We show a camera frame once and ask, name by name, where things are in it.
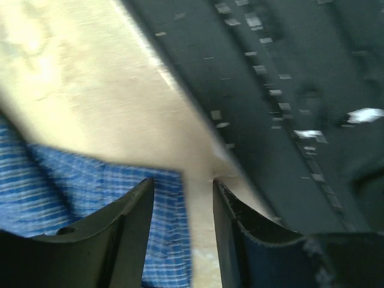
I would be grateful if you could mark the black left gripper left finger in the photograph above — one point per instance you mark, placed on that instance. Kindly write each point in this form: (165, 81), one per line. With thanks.
(105, 249)

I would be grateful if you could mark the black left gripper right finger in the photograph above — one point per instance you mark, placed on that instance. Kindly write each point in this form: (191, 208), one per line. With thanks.
(254, 251)

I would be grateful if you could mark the blue plaid shirt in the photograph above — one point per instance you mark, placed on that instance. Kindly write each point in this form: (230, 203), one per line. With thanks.
(44, 189)

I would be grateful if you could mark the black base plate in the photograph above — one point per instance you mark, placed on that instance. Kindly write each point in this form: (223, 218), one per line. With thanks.
(294, 90)

